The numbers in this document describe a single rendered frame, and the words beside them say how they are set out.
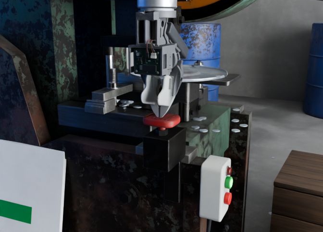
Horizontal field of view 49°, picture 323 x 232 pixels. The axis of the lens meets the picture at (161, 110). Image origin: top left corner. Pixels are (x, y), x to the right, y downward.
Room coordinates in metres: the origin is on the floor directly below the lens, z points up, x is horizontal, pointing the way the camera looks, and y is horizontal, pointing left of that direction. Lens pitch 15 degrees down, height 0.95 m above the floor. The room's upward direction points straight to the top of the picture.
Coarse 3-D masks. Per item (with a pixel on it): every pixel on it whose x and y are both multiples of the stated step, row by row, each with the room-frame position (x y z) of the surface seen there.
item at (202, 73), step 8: (184, 72) 1.04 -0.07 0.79; (192, 72) 1.04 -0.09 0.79; (200, 72) 1.07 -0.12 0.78; (208, 72) 1.07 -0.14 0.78; (216, 72) 1.07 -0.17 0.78; (224, 72) 1.07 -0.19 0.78; (184, 80) 0.92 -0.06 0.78; (192, 80) 0.92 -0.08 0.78; (200, 80) 0.93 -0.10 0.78; (208, 80) 0.94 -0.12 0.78
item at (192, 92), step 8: (216, 80) 0.94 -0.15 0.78; (224, 80) 0.94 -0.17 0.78; (232, 80) 0.96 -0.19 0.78; (184, 88) 1.00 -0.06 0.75; (192, 88) 1.02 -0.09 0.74; (176, 96) 1.01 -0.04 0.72; (184, 96) 1.00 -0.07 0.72; (192, 96) 1.02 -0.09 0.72; (184, 104) 1.00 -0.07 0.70; (192, 104) 1.03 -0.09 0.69; (184, 112) 1.00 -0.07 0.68; (192, 112) 1.00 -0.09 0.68; (184, 120) 1.00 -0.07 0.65
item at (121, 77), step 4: (120, 76) 1.06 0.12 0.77; (124, 76) 1.06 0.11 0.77; (128, 76) 1.05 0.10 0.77; (120, 80) 1.06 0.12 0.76; (124, 80) 1.06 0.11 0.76; (128, 80) 1.05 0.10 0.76; (132, 80) 1.05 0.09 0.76; (136, 80) 1.04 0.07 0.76; (140, 80) 1.03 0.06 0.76; (136, 84) 1.04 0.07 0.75; (140, 84) 1.03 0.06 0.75; (144, 84) 1.03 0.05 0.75; (136, 88) 1.04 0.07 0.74; (140, 88) 1.03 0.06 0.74; (144, 88) 1.03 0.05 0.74
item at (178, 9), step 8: (120, 0) 1.06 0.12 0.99; (128, 0) 1.05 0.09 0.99; (136, 0) 1.04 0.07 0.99; (120, 8) 1.06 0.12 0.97; (128, 8) 1.05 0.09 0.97; (136, 8) 1.04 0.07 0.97; (176, 8) 1.08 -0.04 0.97; (120, 16) 1.06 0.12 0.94; (128, 16) 1.05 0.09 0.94; (176, 16) 1.08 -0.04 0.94; (120, 24) 1.06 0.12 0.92; (128, 24) 1.05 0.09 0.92; (176, 24) 1.08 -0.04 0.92; (120, 32) 1.06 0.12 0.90; (128, 32) 1.05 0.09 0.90
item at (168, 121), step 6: (150, 114) 0.73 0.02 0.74; (168, 114) 0.73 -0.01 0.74; (144, 120) 0.71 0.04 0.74; (150, 120) 0.70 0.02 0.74; (156, 120) 0.69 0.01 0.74; (162, 120) 0.69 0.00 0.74; (168, 120) 0.69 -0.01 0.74; (174, 120) 0.70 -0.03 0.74; (156, 126) 0.69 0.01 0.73; (162, 126) 0.69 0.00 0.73; (168, 126) 0.69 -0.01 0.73
